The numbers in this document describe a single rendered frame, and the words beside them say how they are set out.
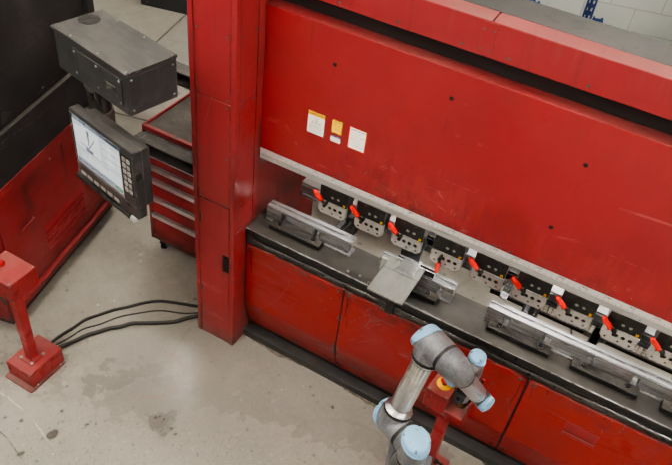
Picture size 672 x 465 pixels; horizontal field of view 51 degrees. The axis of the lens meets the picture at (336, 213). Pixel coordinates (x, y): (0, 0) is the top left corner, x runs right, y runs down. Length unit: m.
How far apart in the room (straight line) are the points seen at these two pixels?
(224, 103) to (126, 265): 1.87
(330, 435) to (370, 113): 1.80
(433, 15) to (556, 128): 0.62
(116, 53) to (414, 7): 1.16
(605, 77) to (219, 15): 1.49
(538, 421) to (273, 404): 1.41
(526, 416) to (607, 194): 1.27
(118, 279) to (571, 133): 2.99
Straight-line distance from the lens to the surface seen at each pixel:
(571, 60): 2.60
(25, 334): 4.03
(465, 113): 2.83
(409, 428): 2.83
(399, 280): 3.32
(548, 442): 3.71
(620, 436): 3.53
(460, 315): 3.42
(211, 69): 3.12
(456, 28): 2.69
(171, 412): 4.02
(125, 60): 2.88
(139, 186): 3.07
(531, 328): 3.38
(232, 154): 3.28
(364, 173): 3.19
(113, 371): 4.21
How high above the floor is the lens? 3.35
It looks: 41 degrees down
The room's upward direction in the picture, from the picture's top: 8 degrees clockwise
